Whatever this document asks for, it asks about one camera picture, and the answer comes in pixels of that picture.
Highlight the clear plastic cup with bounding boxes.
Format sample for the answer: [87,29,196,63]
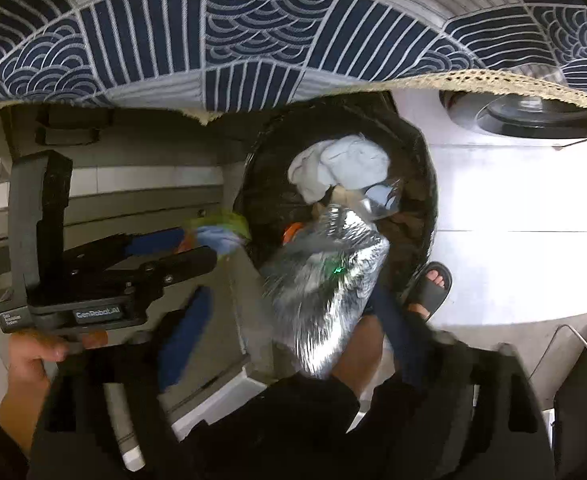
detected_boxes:
[358,176,405,221]

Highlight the person's bare leg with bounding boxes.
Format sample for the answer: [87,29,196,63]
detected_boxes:
[331,310,399,411]

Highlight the black trash bin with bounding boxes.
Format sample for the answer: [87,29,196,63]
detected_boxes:
[232,94,439,311]

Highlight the silver foil snack wrapper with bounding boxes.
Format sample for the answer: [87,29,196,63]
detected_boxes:
[258,203,391,381]

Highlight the person's black shorts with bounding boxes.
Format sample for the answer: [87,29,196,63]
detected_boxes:
[174,375,424,480]

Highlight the grey cable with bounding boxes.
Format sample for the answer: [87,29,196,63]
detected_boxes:
[528,324,587,386]

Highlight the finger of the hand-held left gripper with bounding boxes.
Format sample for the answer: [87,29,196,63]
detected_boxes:
[124,246,218,292]
[64,227,187,267]

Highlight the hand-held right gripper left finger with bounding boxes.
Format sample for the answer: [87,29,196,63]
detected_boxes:
[26,285,214,480]

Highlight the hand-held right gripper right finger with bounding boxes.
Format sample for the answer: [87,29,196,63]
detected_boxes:
[371,282,557,480]

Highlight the person's foot in black sandal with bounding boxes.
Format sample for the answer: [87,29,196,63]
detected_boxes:
[406,261,453,322]

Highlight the blue patterned tablecloth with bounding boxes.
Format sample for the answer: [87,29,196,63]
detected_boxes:
[0,0,587,126]

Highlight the grey cabinet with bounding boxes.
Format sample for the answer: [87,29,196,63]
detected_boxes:
[0,105,254,411]

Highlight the person's left forearm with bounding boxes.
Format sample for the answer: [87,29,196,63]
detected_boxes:
[0,380,54,443]

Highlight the person's left hand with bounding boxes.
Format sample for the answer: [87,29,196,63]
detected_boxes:
[6,330,110,407]

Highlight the white washing machine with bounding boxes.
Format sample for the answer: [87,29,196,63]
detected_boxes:
[391,85,587,233]

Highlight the black laptop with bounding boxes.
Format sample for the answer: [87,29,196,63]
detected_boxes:
[553,312,587,480]

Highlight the green blue snack wrapper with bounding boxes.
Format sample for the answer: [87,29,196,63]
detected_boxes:
[176,210,252,258]

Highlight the white soft cloth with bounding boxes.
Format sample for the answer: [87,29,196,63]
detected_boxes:
[288,133,391,206]

